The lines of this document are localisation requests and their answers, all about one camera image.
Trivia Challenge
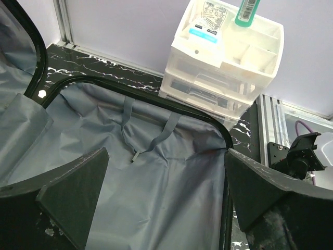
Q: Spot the pink and teal kids suitcase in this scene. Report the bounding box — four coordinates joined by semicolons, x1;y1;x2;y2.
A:
1;1;232;249

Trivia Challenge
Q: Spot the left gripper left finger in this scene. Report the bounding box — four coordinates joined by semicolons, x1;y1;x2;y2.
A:
1;148;109;249

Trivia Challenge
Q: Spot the white drawer organizer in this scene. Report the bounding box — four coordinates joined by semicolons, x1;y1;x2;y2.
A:
159;1;284;129

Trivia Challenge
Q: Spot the black marble pattern mat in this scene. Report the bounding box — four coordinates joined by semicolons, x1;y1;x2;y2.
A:
45;43;261;250

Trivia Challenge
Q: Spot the white packet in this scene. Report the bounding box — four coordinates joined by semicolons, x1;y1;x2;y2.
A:
188;1;228;44

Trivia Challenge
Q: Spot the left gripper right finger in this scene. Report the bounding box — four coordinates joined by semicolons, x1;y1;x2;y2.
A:
224;149;332;249

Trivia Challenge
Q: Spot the aluminium frame rail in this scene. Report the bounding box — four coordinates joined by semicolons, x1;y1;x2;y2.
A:
257;94;332;166

